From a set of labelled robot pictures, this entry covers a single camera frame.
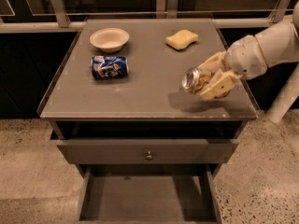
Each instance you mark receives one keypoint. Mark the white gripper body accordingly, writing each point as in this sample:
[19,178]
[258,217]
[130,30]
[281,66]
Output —
[245,60]

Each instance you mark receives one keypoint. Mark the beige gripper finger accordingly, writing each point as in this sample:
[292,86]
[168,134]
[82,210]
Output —
[213,64]
[221,83]

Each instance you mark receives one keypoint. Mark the orange soda can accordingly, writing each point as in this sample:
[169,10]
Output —
[195,79]

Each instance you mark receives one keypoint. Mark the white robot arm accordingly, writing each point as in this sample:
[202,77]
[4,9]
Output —
[280,42]

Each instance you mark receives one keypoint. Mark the grey top drawer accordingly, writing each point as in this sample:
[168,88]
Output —
[133,151]

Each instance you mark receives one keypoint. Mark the grey drawer cabinet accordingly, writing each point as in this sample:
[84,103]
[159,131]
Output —
[149,103]

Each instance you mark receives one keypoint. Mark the round metal drawer knob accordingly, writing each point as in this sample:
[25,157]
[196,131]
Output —
[149,156]

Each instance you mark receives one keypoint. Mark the blue soda can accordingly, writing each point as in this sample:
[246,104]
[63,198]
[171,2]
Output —
[107,67]

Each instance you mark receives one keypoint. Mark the open grey middle drawer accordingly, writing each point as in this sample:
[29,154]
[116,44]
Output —
[148,194]

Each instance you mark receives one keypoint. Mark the yellow sponge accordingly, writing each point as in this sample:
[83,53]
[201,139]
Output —
[181,39]

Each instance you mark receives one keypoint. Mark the white paper bowl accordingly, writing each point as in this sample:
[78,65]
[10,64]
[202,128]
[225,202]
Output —
[109,40]

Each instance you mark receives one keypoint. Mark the metal window railing frame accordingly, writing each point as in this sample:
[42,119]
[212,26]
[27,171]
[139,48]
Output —
[53,16]

